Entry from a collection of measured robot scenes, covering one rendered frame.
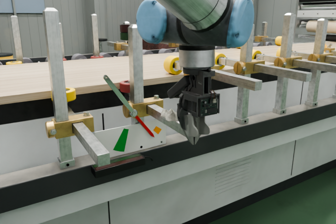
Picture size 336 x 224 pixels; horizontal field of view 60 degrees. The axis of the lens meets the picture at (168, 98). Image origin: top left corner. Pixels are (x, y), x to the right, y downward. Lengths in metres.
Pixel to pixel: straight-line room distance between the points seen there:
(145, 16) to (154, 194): 1.02
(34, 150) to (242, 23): 0.89
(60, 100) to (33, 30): 5.41
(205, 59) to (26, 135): 0.71
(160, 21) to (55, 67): 0.40
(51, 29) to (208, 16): 0.51
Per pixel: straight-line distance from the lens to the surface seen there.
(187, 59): 0.70
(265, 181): 1.99
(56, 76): 0.88
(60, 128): 0.92
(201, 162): 1.26
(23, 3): 6.16
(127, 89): 1.11
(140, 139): 1.02
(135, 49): 0.95
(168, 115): 0.86
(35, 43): 6.29
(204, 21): 0.48
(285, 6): 8.08
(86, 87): 1.13
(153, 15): 0.59
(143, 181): 1.14
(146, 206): 1.48
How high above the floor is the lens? 1.15
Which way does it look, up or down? 16 degrees down
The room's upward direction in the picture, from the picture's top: straight up
